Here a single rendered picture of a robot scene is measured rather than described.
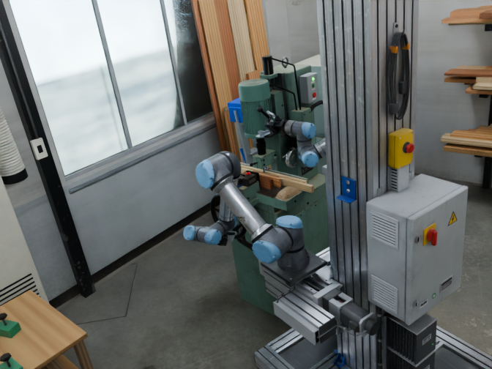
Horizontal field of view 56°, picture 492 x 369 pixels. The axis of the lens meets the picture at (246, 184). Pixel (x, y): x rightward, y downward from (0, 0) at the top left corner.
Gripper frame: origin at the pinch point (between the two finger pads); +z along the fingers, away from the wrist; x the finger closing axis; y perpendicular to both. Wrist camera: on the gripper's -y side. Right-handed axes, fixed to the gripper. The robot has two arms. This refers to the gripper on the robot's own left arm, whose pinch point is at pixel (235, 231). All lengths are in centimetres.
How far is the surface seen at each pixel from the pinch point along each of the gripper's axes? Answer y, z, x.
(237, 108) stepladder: -78, 64, -84
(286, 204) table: -21.6, 14.9, 18.9
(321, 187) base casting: -35, 57, 11
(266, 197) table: -22.5, 14.3, 4.6
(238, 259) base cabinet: 25, 42, -29
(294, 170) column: -41, 43, -2
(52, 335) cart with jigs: 69, -71, -42
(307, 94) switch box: -86, 27, 5
